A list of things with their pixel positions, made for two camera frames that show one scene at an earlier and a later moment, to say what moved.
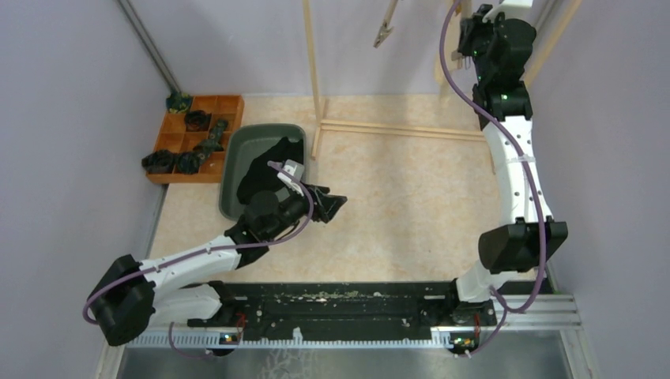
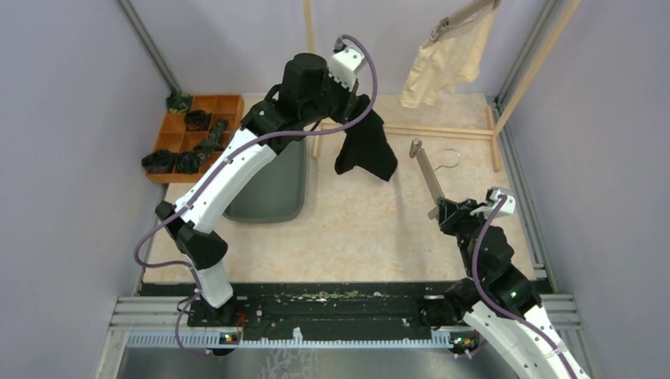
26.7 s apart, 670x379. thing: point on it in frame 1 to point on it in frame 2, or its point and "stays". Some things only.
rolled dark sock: x=161 y=161 stays
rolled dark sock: x=197 y=121 stays
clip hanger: x=386 y=28 to x=436 y=190
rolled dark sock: x=188 y=163 stays
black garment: x=261 y=176 to x=365 y=145
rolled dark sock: x=178 y=103 stays
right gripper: x=473 y=25 to x=452 y=213
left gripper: x=327 y=205 to x=348 y=98
